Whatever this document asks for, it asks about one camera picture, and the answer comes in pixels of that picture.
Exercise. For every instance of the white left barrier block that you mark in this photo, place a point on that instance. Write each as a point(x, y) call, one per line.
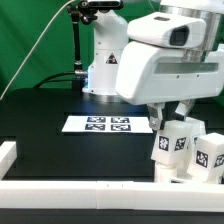
point(8, 154)

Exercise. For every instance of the white front barrier rail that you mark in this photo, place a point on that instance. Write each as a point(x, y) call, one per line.
point(111, 195)

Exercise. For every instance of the white round stool seat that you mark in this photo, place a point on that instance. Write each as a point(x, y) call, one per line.
point(180, 178)

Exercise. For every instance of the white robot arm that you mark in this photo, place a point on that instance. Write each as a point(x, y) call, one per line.
point(190, 25)

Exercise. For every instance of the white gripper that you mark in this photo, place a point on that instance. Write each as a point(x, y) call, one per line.
point(153, 75)

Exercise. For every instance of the paper sheet with tags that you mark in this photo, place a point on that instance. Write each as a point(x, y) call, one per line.
point(106, 124)

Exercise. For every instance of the black camera on mount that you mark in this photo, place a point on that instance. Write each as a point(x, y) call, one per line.
point(101, 4)

